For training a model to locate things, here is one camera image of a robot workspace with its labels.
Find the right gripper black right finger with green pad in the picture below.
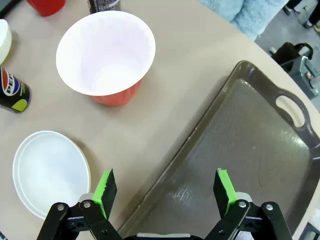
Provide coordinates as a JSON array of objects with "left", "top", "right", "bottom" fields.
[{"left": 204, "top": 167, "right": 293, "bottom": 240}]

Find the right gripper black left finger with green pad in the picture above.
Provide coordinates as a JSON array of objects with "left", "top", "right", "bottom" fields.
[{"left": 36, "top": 167, "right": 123, "bottom": 240}]

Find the white bowl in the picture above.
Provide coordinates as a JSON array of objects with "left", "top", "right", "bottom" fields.
[
  {"left": 12, "top": 130, "right": 91, "bottom": 221},
  {"left": 0, "top": 19, "right": 13, "bottom": 66}
]

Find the black Pepsi can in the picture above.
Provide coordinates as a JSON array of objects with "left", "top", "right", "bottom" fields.
[
  {"left": 87, "top": 0, "right": 122, "bottom": 15},
  {"left": 0, "top": 66, "right": 32, "bottom": 113}
]

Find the red plastic cup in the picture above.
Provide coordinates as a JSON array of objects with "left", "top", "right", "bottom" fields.
[
  {"left": 26, "top": 0, "right": 66, "bottom": 17},
  {"left": 55, "top": 10, "right": 157, "bottom": 108}
]

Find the brown plastic tray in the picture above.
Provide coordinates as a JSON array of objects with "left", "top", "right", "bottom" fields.
[{"left": 117, "top": 59, "right": 320, "bottom": 240}]

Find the grey metal table clamp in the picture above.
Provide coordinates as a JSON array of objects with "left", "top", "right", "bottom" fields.
[{"left": 287, "top": 56, "right": 320, "bottom": 100}]

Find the black bag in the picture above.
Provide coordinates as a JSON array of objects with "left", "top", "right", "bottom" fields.
[{"left": 269, "top": 41, "right": 315, "bottom": 73}]

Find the person in blue fleece jacket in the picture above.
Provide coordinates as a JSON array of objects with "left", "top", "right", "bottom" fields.
[{"left": 197, "top": 0, "right": 291, "bottom": 42}]

